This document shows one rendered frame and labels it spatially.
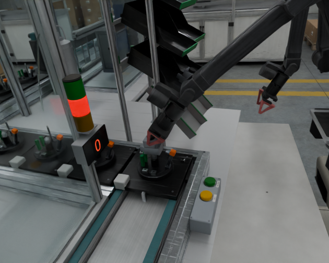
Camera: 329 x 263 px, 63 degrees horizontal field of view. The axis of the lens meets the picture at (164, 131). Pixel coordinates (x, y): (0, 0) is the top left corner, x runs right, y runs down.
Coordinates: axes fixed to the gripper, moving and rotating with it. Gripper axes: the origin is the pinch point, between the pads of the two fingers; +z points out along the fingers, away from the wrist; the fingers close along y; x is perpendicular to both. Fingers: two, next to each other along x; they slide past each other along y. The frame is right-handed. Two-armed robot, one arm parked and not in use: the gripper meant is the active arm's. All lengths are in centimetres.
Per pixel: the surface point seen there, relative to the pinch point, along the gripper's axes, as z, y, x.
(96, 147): -2.3, 19.6, -12.9
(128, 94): 52, -85, -26
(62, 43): 30, -58, -70
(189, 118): 1.9, -29.4, 9.9
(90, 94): 70, -81, -50
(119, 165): 19.7, 1.7, -3.8
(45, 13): -30, 19, -39
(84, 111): -11.9, 20.0, -20.6
